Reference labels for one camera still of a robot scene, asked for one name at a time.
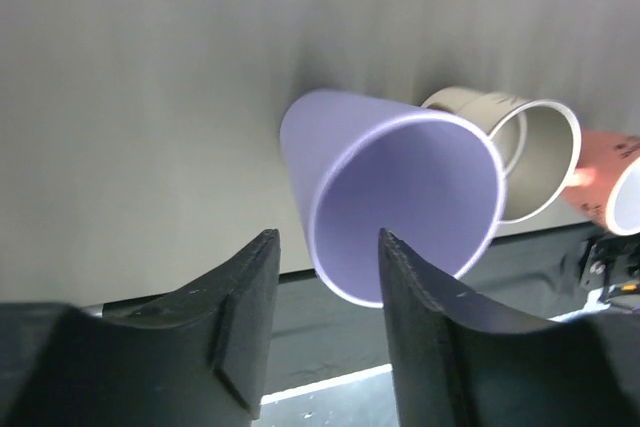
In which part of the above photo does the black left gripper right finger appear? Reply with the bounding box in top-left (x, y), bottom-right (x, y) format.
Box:
top-left (378, 230), bottom-right (639, 426)

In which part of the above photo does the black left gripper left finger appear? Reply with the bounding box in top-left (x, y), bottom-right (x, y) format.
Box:
top-left (1, 229), bottom-right (281, 426)

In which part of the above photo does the lavender plastic cup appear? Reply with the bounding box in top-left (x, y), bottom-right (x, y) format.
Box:
top-left (279, 89), bottom-right (506, 308)

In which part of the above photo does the steel insulated tumbler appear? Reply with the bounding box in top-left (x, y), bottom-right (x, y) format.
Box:
top-left (423, 87), bottom-right (582, 224)

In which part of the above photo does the pink handled mug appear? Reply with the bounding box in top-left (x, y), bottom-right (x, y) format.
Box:
top-left (561, 129), bottom-right (639, 236)

